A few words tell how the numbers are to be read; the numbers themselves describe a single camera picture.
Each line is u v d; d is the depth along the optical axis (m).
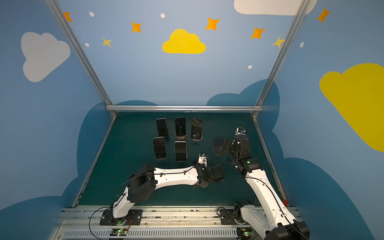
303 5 0.69
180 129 1.01
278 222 0.40
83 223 0.76
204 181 0.60
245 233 0.71
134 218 0.75
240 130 0.69
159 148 0.88
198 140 1.04
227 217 0.75
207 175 0.61
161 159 0.94
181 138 1.06
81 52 0.84
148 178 0.54
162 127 1.00
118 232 0.71
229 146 0.72
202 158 0.76
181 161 0.92
